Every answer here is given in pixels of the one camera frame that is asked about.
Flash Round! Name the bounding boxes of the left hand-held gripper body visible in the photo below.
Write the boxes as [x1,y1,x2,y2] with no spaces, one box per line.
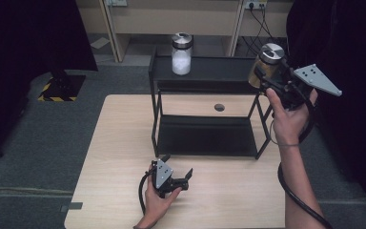
[151,158,190,199]

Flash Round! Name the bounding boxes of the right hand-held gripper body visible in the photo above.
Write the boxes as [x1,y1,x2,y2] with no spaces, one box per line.
[261,63,343,111]

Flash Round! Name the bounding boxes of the glass jar with brown spice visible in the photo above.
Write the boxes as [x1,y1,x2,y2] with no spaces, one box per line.
[247,42,286,90]

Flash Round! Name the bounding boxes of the black metal two-tier rack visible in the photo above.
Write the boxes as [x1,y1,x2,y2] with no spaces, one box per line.
[148,47,292,160]

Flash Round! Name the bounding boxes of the glass jar with white powder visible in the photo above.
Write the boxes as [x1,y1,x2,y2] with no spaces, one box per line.
[171,31,193,76]

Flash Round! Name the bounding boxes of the person's left hand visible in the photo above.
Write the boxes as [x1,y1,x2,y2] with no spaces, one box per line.
[135,177,183,229]

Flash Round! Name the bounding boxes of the person's right hand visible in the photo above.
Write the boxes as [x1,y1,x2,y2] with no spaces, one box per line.
[265,88,319,148]

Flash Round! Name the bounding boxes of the thin wrist band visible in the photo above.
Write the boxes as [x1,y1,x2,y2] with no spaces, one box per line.
[269,119,300,148]

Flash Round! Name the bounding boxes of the white power socket with plugs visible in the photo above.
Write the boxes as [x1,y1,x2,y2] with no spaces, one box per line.
[244,0,268,10]

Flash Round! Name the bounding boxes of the black curtain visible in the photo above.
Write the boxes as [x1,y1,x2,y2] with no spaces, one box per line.
[285,0,366,220]
[0,0,99,165]

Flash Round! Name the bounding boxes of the grey floor tape strip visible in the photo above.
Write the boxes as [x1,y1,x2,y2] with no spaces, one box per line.
[60,201,84,213]

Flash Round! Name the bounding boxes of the stand base with striped tape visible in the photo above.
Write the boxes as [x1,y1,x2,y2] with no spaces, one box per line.
[37,70,87,103]

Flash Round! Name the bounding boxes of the beige wooden desk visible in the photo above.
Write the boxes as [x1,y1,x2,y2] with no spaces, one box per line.
[75,0,295,64]

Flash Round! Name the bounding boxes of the sheet of paper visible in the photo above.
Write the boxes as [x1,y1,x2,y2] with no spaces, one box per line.
[90,36,111,50]

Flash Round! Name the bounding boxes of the left hand-held gripper black cable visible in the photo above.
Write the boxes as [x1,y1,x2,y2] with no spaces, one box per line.
[137,170,156,216]

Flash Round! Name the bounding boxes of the hand-held gripper black cable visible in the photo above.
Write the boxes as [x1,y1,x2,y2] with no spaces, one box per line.
[276,94,334,229]
[137,170,156,216]

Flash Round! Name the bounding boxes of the black power cables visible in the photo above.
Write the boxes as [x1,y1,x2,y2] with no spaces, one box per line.
[241,4,288,57]

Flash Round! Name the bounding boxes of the right hand-held gripper black cable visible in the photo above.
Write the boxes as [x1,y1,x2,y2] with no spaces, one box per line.
[276,94,334,229]

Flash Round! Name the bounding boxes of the white wall socket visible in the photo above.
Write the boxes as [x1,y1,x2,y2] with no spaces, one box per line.
[106,0,129,8]

